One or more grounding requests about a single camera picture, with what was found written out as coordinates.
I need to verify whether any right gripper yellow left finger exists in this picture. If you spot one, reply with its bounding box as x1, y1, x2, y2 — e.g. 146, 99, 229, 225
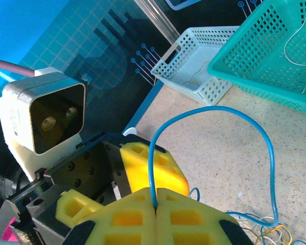
63, 187, 156, 245

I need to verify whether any thin blue cable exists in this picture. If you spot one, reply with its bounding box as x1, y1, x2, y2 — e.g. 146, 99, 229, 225
148, 106, 280, 228

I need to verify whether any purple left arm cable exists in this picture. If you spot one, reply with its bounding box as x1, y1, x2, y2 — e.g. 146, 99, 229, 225
0, 57, 38, 77

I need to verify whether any string bundle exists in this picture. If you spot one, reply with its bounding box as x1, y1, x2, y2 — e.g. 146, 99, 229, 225
234, 216, 280, 245

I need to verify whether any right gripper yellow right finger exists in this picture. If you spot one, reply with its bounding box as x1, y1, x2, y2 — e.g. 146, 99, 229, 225
155, 187, 255, 245

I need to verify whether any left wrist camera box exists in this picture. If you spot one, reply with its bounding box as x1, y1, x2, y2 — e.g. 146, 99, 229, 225
0, 67, 88, 181

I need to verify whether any white perforated plastic basket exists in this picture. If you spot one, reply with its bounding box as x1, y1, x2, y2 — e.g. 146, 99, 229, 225
150, 25, 247, 107

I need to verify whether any thin white cable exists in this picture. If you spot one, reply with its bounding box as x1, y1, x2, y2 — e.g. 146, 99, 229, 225
283, 14, 306, 95

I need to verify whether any pink goblet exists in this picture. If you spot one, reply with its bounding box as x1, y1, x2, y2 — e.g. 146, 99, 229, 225
1, 216, 22, 242

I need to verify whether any aluminium frame post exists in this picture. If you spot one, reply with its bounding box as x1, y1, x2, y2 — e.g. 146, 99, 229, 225
133, 0, 181, 45

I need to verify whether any thin yellow cable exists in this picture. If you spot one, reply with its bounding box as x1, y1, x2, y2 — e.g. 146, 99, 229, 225
180, 60, 212, 89
254, 224, 294, 245

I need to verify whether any tangle of thin wires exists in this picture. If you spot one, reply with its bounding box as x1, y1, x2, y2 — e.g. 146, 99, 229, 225
188, 187, 306, 245

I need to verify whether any teal perforated plastic basket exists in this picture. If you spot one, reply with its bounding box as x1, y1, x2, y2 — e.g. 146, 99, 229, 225
207, 0, 306, 117

